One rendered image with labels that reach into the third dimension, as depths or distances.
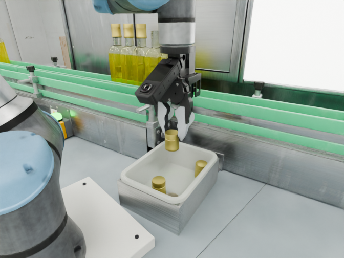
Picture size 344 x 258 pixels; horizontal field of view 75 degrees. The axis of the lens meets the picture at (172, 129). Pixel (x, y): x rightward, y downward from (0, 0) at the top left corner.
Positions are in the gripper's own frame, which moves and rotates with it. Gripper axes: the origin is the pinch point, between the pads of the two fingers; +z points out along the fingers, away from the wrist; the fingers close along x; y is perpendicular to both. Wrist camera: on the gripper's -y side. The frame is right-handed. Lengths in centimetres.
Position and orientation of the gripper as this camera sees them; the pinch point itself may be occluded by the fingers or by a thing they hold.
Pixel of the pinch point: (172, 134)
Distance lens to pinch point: 53.7
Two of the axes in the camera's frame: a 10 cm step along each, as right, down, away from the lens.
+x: -8.4, -2.3, 5.0
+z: 0.1, 9.0, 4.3
